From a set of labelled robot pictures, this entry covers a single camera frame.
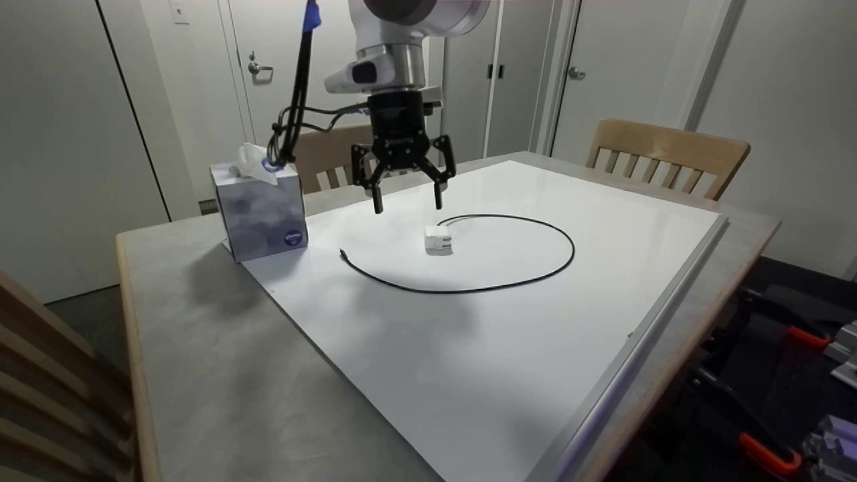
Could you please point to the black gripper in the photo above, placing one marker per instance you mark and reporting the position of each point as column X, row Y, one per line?
column 398, row 123

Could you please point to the white charger adapter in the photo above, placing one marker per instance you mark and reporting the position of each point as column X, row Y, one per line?
column 439, row 241

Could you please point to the light wooden slat-back chair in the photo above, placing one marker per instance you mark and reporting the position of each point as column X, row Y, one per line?
column 56, row 403
column 678, row 142
column 325, row 151

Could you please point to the black door latch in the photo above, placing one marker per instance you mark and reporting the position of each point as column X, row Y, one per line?
column 496, row 70

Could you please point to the purple tissue box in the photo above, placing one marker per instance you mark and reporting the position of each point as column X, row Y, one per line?
column 259, row 216

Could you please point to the white door with lever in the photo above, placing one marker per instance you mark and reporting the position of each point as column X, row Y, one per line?
column 269, row 36

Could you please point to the large white board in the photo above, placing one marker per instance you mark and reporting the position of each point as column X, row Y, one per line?
column 447, row 376

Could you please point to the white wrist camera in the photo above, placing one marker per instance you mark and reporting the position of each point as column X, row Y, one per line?
column 358, row 75

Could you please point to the small white wall switch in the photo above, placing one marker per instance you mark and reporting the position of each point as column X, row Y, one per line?
column 182, row 11

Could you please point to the silver metal bracket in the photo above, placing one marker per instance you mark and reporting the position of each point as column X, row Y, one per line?
column 848, row 343

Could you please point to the aluminium profile rail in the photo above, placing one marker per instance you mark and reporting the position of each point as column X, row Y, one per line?
column 835, row 446

